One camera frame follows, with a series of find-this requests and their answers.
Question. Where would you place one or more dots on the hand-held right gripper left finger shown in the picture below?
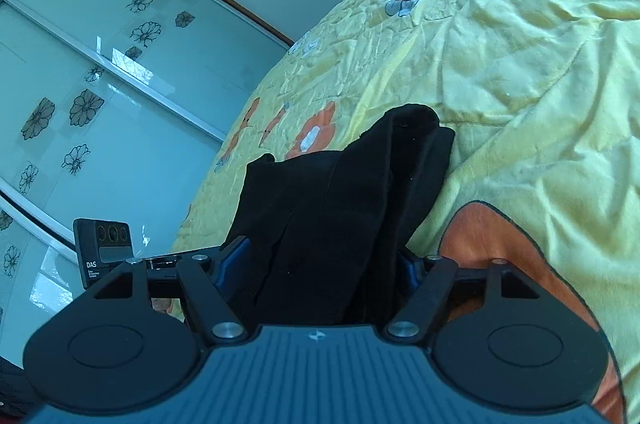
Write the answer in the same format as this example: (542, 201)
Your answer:
(235, 261)

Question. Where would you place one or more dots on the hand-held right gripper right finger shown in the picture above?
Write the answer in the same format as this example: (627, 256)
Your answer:
(407, 271)

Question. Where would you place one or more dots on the black pants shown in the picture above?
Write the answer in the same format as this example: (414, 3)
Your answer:
(340, 204)

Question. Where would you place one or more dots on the flower print sliding wardrobe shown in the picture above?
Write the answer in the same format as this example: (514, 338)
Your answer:
(125, 94)

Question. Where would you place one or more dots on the yellow floral bedsheet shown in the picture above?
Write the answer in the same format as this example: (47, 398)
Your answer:
(500, 79)

